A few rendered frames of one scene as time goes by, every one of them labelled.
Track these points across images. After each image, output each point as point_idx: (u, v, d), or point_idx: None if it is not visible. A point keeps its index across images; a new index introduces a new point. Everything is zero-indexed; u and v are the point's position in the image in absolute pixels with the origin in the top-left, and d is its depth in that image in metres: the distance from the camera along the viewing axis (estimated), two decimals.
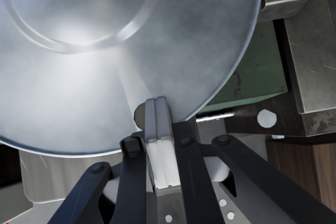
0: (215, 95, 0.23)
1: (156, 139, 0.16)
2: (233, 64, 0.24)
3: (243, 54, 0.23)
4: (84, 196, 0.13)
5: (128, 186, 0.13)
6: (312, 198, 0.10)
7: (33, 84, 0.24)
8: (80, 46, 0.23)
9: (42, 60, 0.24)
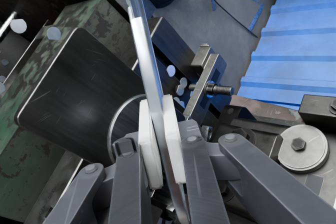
0: (151, 81, 0.18)
1: (150, 140, 0.16)
2: (153, 127, 0.19)
3: (162, 142, 0.19)
4: (78, 198, 0.13)
5: (122, 188, 0.13)
6: (318, 198, 0.10)
7: None
8: (147, 37, 0.28)
9: (137, 12, 0.30)
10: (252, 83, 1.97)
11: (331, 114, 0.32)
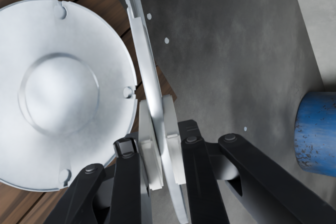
0: (151, 81, 0.18)
1: (150, 140, 0.16)
2: (153, 127, 0.19)
3: (162, 142, 0.19)
4: (78, 198, 0.13)
5: (122, 188, 0.13)
6: (318, 198, 0.10)
7: None
8: (145, 36, 0.28)
9: (135, 11, 0.30)
10: None
11: None
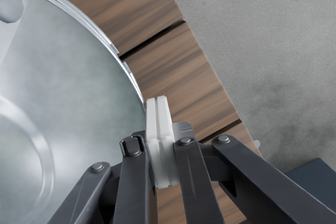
0: None
1: (156, 139, 0.16)
2: None
3: None
4: (84, 196, 0.13)
5: (128, 186, 0.13)
6: (312, 198, 0.10)
7: None
8: (28, 216, 0.24)
9: None
10: None
11: None
